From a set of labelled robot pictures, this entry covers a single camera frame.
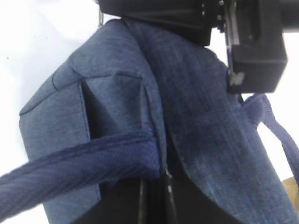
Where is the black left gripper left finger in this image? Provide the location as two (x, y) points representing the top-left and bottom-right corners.
(73, 179), (167, 224)

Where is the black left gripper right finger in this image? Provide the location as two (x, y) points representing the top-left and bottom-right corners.
(167, 144), (236, 224)

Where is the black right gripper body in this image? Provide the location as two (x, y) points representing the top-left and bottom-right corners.
(99, 0), (287, 93)

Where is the navy blue lunch bag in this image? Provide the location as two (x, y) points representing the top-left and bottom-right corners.
(0, 19), (299, 224)

